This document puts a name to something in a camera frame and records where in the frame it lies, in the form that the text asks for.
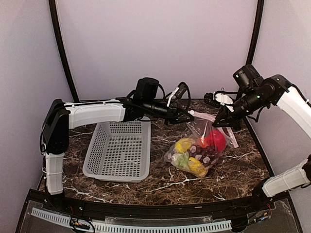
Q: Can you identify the black curved front rail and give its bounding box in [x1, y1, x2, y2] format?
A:
[41, 194, 270, 221]

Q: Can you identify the yellow squash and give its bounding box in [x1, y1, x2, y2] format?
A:
[188, 157, 207, 178]
[174, 137, 195, 153]

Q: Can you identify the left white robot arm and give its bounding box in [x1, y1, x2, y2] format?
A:
[39, 98, 194, 212]

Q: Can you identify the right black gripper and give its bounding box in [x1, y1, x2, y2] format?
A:
[212, 87, 268, 130]

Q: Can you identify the white slotted cable duct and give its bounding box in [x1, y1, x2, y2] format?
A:
[31, 208, 232, 233]

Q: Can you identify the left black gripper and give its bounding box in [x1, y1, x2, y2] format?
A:
[144, 98, 194, 125]

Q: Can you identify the dark red grape bunch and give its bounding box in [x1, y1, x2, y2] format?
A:
[190, 145, 220, 165]

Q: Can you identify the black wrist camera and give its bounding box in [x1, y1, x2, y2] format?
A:
[134, 77, 159, 100]
[233, 65, 263, 91]

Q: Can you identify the right black frame post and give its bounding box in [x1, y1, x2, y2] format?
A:
[245, 0, 265, 65]

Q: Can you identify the red bell pepper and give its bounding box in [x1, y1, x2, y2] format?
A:
[206, 129, 226, 152]

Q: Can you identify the clear zip top bag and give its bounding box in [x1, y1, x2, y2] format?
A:
[164, 110, 239, 178]

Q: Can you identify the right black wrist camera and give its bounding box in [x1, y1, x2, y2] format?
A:
[233, 65, 263, 91]

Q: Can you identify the small orange pumpkin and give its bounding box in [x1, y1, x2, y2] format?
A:
[196, 137, 209, 148]

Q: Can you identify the white cauliflower with leaves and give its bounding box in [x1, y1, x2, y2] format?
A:
[171, 152, 189, 170]

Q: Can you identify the left black frame post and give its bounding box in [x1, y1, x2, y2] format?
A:
[48, 0, 80, 102]

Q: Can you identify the white perforated plastic basket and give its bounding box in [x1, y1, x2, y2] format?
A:
[83, 120, 151, 183]

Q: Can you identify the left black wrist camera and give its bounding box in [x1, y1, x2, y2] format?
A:
[134, 77, 159, 100]

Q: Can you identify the black frame post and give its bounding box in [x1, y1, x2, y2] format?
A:
[245, 0, 265, 65]
[48, 0, 80, 102]

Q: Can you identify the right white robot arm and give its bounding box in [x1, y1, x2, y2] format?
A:
[213, 75, 311, 211]

